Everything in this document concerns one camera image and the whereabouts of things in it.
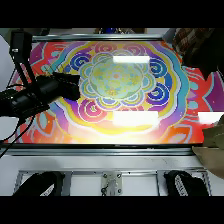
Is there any silver frame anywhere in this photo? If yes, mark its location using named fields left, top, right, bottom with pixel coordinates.
left=0, top=32, right=224, bottom=197

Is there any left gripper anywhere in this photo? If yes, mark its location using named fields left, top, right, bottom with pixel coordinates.
left=35, top=73, right=82, bottom=101

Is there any tan garment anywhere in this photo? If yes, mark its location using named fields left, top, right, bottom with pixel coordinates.
left=192, top=145, right=224, bottom=181

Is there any black cable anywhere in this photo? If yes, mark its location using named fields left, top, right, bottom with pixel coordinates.
left=0, top=114, right=38, bottom=158

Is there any checked shirt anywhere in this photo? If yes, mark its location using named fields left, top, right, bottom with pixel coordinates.
left=172, top=27, right=214, bottom=64

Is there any black garment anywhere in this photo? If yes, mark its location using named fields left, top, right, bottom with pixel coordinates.
left=186, top=27, right=224, bottom=80

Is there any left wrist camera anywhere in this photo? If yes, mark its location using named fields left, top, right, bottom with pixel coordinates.
left=9, top=29, right=36, bottom=85

